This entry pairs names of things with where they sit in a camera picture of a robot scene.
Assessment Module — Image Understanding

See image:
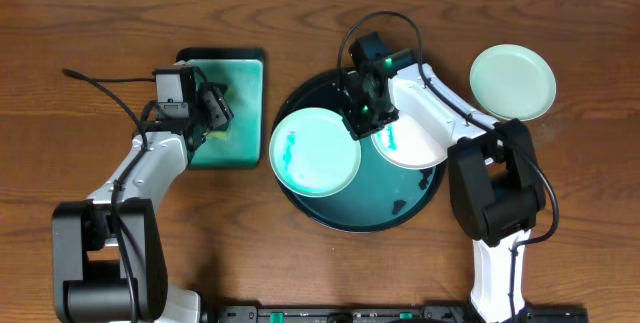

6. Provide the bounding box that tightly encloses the mint green plate with stain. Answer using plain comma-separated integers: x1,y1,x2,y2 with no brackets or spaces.
269,107,361,198

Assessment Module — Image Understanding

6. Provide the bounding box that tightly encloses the green yellow sponge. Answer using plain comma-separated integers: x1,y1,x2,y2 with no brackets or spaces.
207,131,230,141

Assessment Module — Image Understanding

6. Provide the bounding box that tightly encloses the round black tray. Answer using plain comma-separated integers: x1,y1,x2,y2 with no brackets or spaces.
272,67,448,234

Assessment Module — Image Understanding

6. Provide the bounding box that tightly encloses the rectangular black soapy water tray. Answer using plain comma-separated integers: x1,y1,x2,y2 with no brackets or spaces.
176,47,266,169

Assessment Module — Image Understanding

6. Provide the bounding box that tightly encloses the white plate with green stain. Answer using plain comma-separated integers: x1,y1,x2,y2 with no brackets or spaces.
371,113,447,170

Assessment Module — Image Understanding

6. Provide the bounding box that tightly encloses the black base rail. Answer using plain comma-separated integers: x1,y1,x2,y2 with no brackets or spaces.
197,305,589,323

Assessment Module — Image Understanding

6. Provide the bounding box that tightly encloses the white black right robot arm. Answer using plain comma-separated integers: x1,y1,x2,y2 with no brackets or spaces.
338,46,548,322

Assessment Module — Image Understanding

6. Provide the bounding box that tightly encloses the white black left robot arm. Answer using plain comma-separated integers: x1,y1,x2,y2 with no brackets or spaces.
51,64,233,322

